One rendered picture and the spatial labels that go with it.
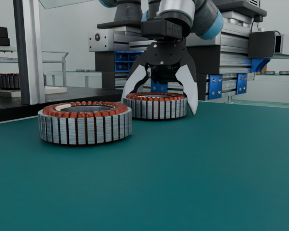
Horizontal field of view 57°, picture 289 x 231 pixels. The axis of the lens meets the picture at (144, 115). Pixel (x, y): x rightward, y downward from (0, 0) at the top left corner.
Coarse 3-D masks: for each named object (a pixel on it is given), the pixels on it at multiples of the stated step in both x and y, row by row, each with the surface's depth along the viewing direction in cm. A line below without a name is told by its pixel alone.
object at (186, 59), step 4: (184, 52) 49; (184, 56) 49; (188, 56) 48; (180, 60) 49; (184, 60) 48; (188, 60) 48; (192, 60) 48; (180, 64) 48; (184, 64) 48; (188, 64) 48; (192, 64) 48; (192, 68) 47; (192, 72) 47; (192, 76) 47
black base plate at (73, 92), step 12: (0, 96) 59; (48, 96) 59; (60, 96) 59; (72, 96) 59; (84, 96) 59; (96, 96) 61; (108, 96) 64; (120, 96) 68; (0, 108) 43; (12, 108) 44; (24, 108) 46; (36, 108) 48; (0, 120) 43
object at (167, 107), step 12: (132, 96) 44; (144, 96) 44; (156, 96) 50; (168, 96) 49; (180, 96) 44; (132, 108) 43; (144, 108) 42; (156, 108) 41; (168, 108) 42; (180, 108) 43; (156, 120) 42
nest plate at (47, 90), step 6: (0, 90) 61; (6, 90) 61; (12, 90) 61; (18, 90) 61; (48, 90) 64; (54, 90) 66; (60, 90) 67; (66, 90) 69; (6, 96) 58; (12, 96) 57; (18, 96) 58
